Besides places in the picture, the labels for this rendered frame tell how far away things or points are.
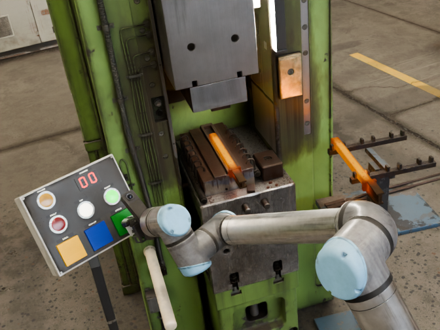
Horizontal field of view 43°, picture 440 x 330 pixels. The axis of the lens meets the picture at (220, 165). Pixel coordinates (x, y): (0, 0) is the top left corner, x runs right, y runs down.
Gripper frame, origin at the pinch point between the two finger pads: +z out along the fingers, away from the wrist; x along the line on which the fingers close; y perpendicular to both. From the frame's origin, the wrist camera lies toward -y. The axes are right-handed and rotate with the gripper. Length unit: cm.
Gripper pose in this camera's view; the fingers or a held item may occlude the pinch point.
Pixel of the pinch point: (125, 219)
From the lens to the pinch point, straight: 188.5
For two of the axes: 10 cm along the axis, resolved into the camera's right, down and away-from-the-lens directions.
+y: 4.2, 9.0, 1.1
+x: 7.5, -4.1, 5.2
